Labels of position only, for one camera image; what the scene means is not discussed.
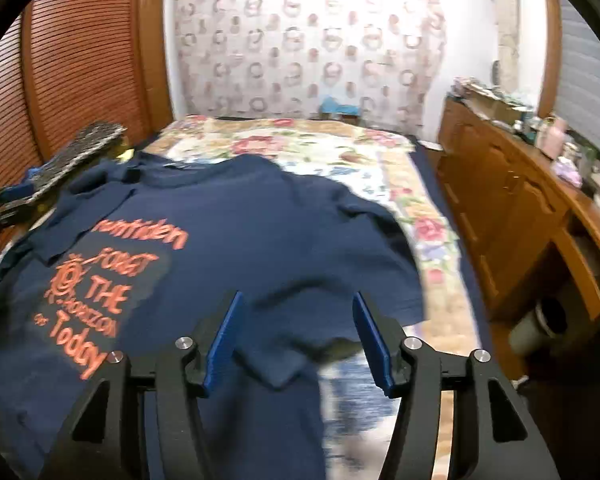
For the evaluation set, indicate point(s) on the blue floral white sheet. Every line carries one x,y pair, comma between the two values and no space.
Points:
358,418

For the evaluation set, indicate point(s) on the pink thermos bottle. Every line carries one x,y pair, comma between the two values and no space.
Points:
552,138

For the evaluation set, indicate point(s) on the floral beige bedspread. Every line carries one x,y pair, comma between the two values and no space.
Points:
383,167

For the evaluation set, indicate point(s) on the circle-patterned sheer curtain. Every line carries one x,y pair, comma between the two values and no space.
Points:
282,58

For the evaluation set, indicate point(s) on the cardboard box with clutter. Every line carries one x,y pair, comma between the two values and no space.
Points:
491,102

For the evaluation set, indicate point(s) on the navy printed t-shirt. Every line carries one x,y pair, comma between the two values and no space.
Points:
136,254

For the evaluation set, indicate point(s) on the grey window blind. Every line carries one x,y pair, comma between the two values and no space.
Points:
578,93

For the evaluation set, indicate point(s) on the beige tied window curtain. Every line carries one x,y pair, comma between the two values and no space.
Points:
507,19

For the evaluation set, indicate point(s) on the purple tissue pack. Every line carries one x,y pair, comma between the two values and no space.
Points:
565,169

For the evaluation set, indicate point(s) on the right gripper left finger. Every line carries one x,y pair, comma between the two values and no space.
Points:
103,436

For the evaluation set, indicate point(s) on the blue item box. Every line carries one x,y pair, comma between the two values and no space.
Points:
331,109

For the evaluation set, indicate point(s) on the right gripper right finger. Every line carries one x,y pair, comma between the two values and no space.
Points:
493,434

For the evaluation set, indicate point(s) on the grey waste bin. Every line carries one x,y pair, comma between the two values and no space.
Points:
540,326

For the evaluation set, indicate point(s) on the louvered wooden wardrobe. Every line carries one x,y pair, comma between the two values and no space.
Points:
67,63

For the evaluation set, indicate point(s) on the wooden sideboard cabinet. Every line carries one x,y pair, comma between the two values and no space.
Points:
532,238

